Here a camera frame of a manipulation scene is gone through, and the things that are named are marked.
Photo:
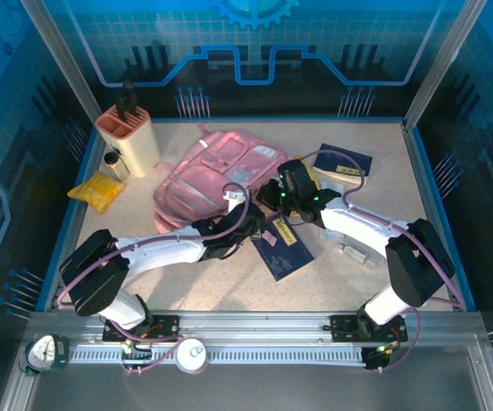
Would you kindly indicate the clear plastic stationery pouch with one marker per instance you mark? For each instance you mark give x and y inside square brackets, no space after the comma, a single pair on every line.
[331,187]

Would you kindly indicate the dark blue book yellow label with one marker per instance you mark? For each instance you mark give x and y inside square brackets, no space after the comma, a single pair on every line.
[285,257]
[345,160]

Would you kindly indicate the pink student backpack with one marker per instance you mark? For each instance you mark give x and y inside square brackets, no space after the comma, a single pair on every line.
[195,184]

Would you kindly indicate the small clear plastic bottle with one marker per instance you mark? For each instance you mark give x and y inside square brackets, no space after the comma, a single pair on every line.
[355,253]

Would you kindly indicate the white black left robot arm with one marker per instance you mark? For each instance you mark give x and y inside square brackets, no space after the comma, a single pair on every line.
[165,257]

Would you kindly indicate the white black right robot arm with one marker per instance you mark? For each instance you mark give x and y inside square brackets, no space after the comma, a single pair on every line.
[353,222]

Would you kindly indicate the aluminium front beam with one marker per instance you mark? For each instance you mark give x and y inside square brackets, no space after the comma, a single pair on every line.
[251,326]

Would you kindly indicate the beige knife block pink rim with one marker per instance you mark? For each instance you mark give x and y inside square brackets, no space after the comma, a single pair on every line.
[137,145]

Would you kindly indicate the small bottle black cap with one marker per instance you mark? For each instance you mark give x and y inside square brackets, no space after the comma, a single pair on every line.
[118,169]

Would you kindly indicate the yellow snack packet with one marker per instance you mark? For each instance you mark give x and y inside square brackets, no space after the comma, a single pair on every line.
[96,192]

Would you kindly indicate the green round dial gauge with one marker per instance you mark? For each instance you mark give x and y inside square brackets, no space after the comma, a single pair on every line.
[43,351]

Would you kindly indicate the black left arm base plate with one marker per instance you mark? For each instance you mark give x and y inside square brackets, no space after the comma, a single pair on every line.
[167,327]

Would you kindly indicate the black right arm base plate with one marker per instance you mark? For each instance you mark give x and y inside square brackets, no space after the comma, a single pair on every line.
[342,327]

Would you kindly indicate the aluminium frame post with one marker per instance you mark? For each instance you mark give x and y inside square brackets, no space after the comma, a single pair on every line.
[65,64]
[442,64]

